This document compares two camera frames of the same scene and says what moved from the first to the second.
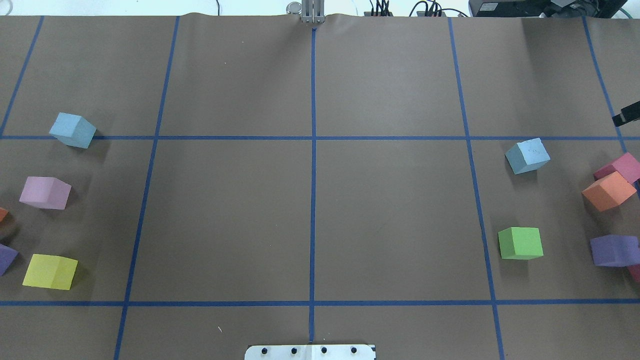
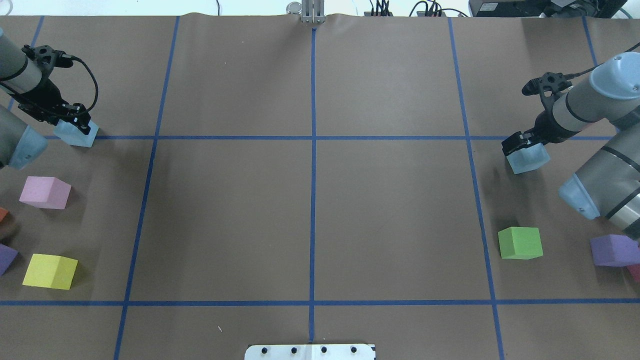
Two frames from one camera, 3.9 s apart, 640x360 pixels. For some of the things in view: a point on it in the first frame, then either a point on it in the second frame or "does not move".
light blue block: (527, 156) does not move
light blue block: (73, 130) does not move
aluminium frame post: (313, 11) does not move
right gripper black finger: (628, 114) -> (546, 129)
